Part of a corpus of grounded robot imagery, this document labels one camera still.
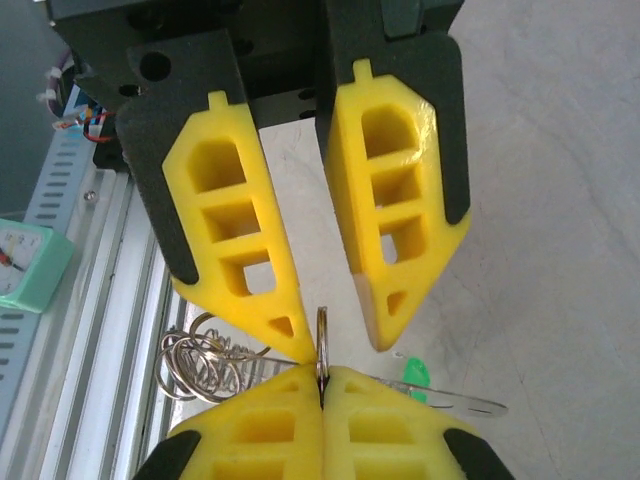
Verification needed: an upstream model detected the mint green alarm clock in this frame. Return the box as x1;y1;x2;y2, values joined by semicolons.
0;216;77;315

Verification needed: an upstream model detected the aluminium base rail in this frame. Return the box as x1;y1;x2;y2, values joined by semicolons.
9;164;202;480

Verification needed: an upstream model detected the red black wire bundle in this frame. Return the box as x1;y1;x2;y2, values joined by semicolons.
51;106;117;147

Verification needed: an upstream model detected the grey slotted cable duct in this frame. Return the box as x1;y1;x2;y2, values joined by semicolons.
0;84;126;401

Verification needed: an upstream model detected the small key with green tag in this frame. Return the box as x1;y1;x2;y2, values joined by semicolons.
401;356;432;404

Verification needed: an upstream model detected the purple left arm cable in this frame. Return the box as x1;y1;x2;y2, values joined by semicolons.
46;46;77;85

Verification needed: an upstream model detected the metal keyring with rings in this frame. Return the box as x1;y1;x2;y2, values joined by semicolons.
154;304;509;422

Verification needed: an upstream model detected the stained yellow right gripper right finger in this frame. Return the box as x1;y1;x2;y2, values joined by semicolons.
323;365;517;480

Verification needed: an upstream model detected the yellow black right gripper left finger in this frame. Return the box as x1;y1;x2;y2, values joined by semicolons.
131;364;324;480

